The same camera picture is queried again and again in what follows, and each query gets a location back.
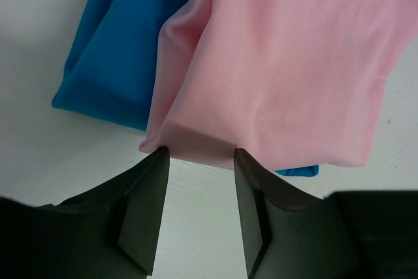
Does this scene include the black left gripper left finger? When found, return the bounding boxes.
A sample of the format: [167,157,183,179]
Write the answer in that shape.
[1,148,170,278]

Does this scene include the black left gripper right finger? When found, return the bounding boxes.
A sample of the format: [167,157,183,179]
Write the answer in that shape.
[234,149,417,278]

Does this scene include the pink t shirt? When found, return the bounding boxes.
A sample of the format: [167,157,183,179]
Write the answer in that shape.
[140,0,417,171]

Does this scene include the blue folded t shirt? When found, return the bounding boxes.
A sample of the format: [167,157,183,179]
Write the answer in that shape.
[51,0,319,178]

